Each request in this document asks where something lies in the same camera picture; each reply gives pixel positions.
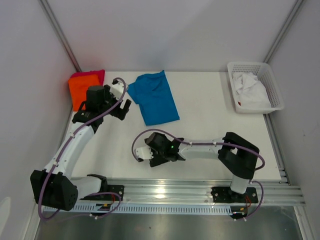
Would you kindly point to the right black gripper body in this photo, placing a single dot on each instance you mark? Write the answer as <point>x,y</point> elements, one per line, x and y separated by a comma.
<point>159,157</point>

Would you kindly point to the blue t shirt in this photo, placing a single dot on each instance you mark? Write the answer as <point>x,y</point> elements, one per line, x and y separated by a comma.
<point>152,93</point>

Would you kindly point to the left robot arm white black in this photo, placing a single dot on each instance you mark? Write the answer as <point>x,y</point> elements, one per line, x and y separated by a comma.
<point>52,187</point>

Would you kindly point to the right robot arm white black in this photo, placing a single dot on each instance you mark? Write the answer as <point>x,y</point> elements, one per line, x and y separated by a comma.
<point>238,155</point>

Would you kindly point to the folded pink t shirt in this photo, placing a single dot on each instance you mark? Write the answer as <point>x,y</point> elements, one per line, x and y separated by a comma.
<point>100,74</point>

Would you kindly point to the folded orange t shirt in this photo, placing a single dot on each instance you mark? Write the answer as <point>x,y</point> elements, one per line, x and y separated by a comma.
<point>78,86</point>

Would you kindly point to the white t shirt in basket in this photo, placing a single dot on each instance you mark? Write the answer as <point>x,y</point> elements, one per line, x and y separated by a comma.
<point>249,91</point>

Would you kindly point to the white plastic basket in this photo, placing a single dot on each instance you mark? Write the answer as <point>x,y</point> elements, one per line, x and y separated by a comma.
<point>265,74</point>

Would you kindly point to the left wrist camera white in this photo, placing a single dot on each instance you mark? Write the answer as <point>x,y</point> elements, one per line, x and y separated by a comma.
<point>118,87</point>

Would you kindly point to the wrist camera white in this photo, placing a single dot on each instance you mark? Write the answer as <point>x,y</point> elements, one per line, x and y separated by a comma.
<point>143,153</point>
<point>118,87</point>

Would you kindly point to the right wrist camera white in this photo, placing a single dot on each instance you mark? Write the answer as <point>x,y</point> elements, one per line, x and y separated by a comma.
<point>143,153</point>

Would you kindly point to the aluminium mounting rail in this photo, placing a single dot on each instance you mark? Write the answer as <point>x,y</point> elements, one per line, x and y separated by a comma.
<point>198,192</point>

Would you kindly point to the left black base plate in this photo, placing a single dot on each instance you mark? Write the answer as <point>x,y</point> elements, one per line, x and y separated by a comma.
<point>118,189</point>

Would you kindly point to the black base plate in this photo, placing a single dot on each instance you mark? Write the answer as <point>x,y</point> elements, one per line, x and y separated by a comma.
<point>224,194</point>
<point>118,189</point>

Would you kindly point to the white slotted cable duct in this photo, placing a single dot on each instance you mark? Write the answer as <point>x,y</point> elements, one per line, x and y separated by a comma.
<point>131,208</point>

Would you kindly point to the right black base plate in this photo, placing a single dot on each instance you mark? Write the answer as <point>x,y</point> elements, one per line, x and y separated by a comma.
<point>224,194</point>

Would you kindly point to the left aluminium corner post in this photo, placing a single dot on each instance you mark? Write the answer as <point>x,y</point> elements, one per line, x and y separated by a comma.
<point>55,25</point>

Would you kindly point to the aluminium corner post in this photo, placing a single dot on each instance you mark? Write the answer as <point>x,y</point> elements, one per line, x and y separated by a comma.
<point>284,30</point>
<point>55,25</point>

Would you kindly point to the right aluminium corner post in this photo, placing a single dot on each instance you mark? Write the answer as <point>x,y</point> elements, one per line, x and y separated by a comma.
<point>284,30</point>

